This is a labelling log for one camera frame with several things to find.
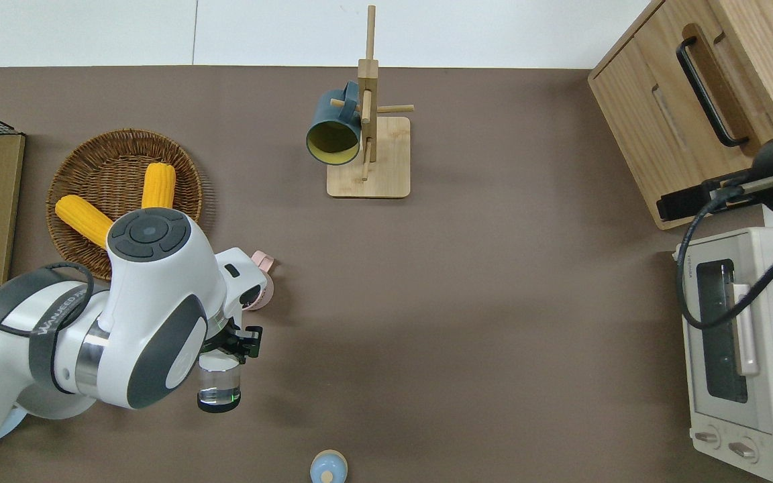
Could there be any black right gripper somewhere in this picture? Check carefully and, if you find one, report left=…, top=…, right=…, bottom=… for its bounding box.
left=657, top=173, right=756, bottom=222

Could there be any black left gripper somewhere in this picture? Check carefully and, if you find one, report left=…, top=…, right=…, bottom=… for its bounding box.
left=202, top=321, right=264, bottom=364

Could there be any clear glass cup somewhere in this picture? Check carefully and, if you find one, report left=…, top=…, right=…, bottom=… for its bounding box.
left=197, top=351, right=242, bottom=414

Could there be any pink mug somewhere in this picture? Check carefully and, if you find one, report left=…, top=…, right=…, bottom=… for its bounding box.
left=244, top=250, right=275, bottom=311

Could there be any wooden drawer cabinet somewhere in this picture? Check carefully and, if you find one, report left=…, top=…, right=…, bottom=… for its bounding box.
left=588, top=0, right=773, bottom=231

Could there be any small blue round bell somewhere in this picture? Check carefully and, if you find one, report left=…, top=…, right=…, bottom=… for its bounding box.
left=310, top=449, right=348, bottom=483

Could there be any yellow corn cob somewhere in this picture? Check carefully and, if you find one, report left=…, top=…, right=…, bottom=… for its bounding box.
left=55, top=194, right=115, bottom=250
left=141, top=163, right=177, bottom=210

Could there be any grey plate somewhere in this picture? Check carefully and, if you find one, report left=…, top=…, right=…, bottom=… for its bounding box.
left=11, top=382, right=102, bottom=421

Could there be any brown table mat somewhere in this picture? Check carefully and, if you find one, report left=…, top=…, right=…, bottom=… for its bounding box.
left=0, top=66, right=766, bottom=483

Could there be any wooden mug tree stand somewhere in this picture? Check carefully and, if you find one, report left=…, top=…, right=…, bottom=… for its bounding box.
left=327, top=5, right=416, bottom=199

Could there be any round wicker basket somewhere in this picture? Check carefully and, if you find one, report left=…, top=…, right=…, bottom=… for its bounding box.
left=46, top=128, right=204, bottom=282

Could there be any dark teal mug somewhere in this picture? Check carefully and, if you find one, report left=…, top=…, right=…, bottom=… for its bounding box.
left=305, top=80, right=364, bottom=166

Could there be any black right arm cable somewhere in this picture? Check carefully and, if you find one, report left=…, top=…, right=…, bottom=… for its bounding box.
left=676, top=171, right=773, bottom=331

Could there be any black cabinet handle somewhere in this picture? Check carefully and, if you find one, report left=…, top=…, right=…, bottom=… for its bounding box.
left=676, top=35, right=751, bottom=148

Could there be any silver oven door handle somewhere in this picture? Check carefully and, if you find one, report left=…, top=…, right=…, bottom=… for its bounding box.
left=732, top=282, right=761, bottom=376

